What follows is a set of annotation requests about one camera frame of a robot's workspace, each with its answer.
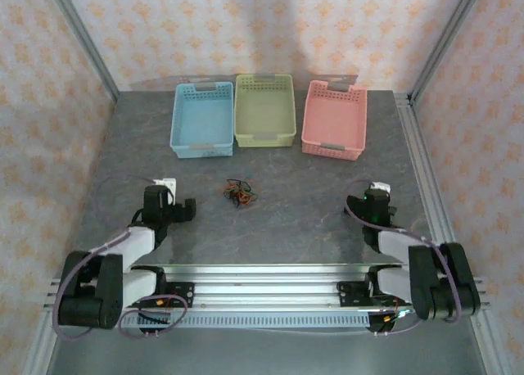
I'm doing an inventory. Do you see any aluminium side rail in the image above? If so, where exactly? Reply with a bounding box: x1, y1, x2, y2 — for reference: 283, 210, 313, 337
392, 91, 459, 249

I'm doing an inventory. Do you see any grey slotted cable duct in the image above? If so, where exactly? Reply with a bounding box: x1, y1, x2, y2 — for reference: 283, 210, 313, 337
122, 311, 372, 330

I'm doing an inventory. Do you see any blue plastic basket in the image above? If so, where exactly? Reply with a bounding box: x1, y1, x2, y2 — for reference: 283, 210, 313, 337
169, 81, 234, 160

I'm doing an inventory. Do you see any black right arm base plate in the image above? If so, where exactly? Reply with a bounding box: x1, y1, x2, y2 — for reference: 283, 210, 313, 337
337, 280, 377, 309

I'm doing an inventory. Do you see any aluminium frame leg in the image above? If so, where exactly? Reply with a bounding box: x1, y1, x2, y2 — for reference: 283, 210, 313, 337
22, 309, 62, 375
466, 309, 515, 375

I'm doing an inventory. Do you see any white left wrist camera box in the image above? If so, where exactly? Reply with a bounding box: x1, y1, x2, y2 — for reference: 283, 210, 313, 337
151, 177, 178, 206

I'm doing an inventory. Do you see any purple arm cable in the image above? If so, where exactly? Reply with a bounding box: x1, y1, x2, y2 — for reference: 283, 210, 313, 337
343, 178, 463, 338
52, 173, 190, 342

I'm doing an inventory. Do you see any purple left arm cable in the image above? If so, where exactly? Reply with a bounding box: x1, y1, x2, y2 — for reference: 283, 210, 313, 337
52, 173, 190, 342

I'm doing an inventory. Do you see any aluminium frame post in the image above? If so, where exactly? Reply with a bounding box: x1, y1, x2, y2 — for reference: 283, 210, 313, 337
43, 0, 120, 102
407, 0, 488, 106

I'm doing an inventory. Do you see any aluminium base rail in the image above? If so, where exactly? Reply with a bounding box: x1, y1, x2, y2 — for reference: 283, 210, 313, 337
43, 262, 492, 310

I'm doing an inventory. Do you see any pink plastic basket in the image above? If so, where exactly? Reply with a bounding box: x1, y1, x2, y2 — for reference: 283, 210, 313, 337
300, 79, 368, 162

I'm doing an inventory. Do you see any green plastic basket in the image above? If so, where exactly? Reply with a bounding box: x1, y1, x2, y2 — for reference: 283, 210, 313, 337
233, 74, 297, 149

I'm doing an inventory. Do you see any black electronics box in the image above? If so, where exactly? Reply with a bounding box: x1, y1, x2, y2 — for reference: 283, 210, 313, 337
366, 309, 400, 336

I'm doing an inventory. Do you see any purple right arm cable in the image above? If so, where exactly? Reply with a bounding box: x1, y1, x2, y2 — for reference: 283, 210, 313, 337
343, 178, 463, 338

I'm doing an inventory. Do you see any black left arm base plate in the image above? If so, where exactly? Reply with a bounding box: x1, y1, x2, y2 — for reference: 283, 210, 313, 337
134, 280, 196, 310

